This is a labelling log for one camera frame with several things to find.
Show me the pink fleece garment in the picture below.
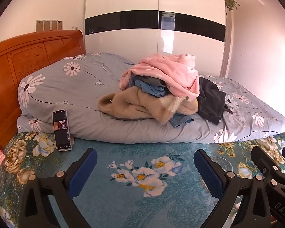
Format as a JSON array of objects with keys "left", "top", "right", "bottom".
[{"left": 119, "top": 53, "right": 200, "bottom": 101}]

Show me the white wardrobe with black stripe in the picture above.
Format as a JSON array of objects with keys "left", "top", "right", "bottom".
[{"left": 84, "top": 0, "right": 231, "bottom": 78}]

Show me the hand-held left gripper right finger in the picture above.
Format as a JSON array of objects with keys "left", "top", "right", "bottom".
[{"left": 193, "top": 149, "right": 272, "bottom": 228}]

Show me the teal floral bedsheet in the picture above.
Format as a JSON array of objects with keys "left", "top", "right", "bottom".
[{"left": 0, "top": 129, "right": 285, "bottom": 228}]

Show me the grey floral duvet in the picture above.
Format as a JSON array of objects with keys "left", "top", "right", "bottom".
[{"left": 17, "top": 52, "right": 285, "bottom": 144}]

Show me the grey knit garment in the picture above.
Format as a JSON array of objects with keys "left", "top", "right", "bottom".
[{"left": 132, "top": 75, "right": 167, "bottom": 86}]

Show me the green hanging plant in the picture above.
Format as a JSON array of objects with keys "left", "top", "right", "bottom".
[{"left": 224, "top": 0, "right": 241, "bottom": 11}]

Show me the wooden headboard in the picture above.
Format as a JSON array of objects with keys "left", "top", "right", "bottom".
[{"left": 0, "top": 30, "right": 86, "bottom": 157}]

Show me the smartphone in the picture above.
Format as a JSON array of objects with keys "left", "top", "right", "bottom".
[{"left": 52, "top": 109, "right": 74, "bottom": 151}]

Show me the dark grey garment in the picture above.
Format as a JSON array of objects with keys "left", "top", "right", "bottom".
[{"left": 197, "top": 77, "right": 228, "bottom": 125}]

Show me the blue garment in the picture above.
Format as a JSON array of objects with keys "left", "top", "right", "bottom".
[{"left": 133, "top": 79, "right": 195, "bottom": 127}]

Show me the white striped garment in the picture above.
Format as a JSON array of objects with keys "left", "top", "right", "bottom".
[{"left": 160, "top": 96, "right": 184, "bottom": 112}]

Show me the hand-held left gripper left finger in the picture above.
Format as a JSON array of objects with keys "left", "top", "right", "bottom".
[{"left": 18, "top": 148, "right": 98, "bottom": 228}]

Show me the beige fleece garment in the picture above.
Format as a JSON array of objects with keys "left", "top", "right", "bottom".
[{"left": 98, "top": 85, "right": 199, "bottom": 124}]

